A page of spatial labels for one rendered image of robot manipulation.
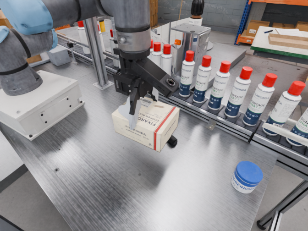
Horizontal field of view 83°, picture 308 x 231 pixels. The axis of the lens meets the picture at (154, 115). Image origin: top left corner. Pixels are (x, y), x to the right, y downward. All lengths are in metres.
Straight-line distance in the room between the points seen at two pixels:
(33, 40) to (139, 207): 0.74
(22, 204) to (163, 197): 1.34
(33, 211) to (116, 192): 1.15
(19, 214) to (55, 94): 1.11
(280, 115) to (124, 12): 0.57
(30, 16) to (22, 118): 0.47
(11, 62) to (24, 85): 0.09
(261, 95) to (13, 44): 0.91
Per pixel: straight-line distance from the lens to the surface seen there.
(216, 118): 0.76
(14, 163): 0.79
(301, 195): 1.20
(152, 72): 0.42
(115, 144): 0.69
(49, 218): 1.60
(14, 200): 1.81
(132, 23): 0.38
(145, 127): 0.46
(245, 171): 0.59
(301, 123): 0.73
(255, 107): 0.71
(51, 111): 0.83
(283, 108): 0.70
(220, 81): 0.71
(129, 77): 0.44
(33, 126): 0.82
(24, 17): 0.38
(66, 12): 0.41
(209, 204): 0.59
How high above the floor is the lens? 1.35
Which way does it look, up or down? 41 degrees down
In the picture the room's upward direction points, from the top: straight up
